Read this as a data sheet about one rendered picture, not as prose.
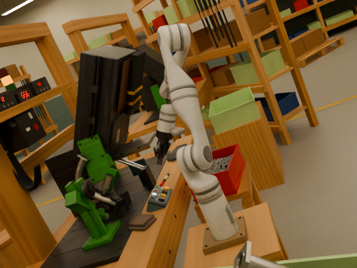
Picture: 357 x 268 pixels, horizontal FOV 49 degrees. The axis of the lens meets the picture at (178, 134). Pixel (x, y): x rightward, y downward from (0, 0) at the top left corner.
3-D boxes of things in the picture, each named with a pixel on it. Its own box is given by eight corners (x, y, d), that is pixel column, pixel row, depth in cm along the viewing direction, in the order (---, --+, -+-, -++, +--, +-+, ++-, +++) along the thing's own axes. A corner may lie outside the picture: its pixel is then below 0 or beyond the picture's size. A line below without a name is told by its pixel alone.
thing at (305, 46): (315, 49, 861) (308, 30, 851) (345, 43, 789) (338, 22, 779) (275, 71, 817) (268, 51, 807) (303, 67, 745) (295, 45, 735)
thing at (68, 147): (121, 182, 228) (95, 130, 220) (104, 208, 199) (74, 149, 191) (94, 192, 232) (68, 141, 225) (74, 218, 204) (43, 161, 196)
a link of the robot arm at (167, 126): (176, 136, 162) (179, 122, 160) (152, 129, 166) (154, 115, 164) (185, 133, 170) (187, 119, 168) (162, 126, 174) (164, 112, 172)
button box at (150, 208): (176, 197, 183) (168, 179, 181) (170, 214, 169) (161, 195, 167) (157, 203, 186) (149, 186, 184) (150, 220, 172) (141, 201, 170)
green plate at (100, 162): (120, 173, 190) (104, 132, 191) (113, 176, 182) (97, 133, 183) (99, 180, 193) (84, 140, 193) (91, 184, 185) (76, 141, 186)
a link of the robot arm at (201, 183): (169, 154, 128) (190, 200, 131) (193, 147, 123) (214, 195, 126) (181, 143, 136) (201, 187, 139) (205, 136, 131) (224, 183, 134)
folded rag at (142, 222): (158, 219, 160) (154, 213, 160) (144, 231, 155) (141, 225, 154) (142, 218, 167) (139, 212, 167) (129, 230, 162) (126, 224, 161)
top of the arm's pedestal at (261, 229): (270, 210, 148) (266, 201, 147) (285, 261, 118) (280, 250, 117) (192, 236, 155) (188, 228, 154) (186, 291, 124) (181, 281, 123)
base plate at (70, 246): (171, 152, 249) (170, 150, 248) (122, 259, 146) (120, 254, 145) (114, 174, 260) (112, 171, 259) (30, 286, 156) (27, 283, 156)
